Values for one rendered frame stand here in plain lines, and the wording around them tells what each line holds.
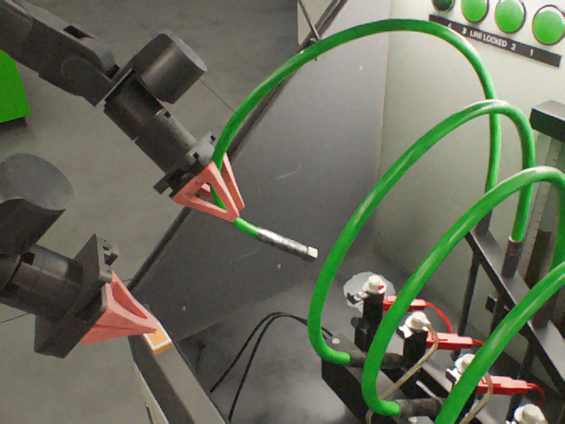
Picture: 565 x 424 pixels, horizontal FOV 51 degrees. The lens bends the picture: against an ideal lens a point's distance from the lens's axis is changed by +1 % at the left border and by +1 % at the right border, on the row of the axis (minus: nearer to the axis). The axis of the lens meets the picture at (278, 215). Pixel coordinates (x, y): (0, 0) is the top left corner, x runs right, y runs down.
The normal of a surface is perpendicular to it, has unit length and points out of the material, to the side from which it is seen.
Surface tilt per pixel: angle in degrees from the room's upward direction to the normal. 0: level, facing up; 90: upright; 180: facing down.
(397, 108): 90
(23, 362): 0
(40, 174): 46
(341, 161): 90
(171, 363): 0
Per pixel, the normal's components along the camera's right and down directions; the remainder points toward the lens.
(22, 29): -0.11, 0.27
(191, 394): -0.04, -0.81
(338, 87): 0.54, 0.48
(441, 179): -0.84, 0.34
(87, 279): -0.70, -0.43
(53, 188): 0.69, -0.62
